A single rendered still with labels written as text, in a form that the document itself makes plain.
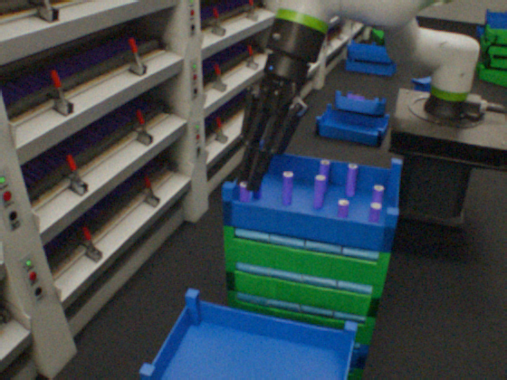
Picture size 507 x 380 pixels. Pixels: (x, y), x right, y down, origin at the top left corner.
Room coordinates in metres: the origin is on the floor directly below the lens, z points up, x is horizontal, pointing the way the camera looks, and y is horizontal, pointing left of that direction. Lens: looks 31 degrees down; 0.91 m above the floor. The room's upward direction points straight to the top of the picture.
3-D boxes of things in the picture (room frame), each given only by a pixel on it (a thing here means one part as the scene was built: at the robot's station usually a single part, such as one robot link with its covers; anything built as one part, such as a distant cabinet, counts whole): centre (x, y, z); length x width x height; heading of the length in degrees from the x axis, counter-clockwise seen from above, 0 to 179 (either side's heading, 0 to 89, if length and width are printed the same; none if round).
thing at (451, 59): (1.40, -0.61, 0.51); 0.16 x 0.13 x 0.19; 56
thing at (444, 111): (1.38, -0.67, 0.39); 0.26 x 0.15 x 0.06; 69
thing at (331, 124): (2.00, -0.45, 0.04); 0.30 x 0.20 x 0.08; 67
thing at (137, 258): (1.70, 0.15, 0.03); 2.19 x 0.16 x 0.05; 157
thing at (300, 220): (0.76, -0.12, 0.44); 0.30 x 0.20 x 0.08; 73
